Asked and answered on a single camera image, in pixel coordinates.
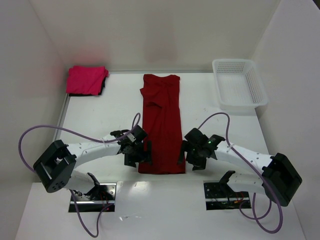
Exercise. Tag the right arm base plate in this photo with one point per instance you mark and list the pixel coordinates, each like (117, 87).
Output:
(221, 197)

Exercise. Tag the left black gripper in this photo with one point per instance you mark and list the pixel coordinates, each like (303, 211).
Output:
(139, 155)

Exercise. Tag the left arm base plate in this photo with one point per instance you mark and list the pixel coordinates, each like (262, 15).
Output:
(105, 197)

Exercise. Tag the white plastic basket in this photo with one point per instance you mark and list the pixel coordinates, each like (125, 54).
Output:
(239, 86)

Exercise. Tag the dark red t-shirt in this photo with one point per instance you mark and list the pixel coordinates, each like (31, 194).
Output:
(161, 120)

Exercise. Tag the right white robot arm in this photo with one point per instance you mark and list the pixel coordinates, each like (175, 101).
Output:
(270, 175)

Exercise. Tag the folded pink t-shirt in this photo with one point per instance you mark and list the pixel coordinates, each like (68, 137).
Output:
(78, 75)

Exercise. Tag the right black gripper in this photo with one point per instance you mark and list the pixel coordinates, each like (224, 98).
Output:
(188, 155)

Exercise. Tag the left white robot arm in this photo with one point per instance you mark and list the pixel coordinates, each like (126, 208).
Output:
(56, 167)

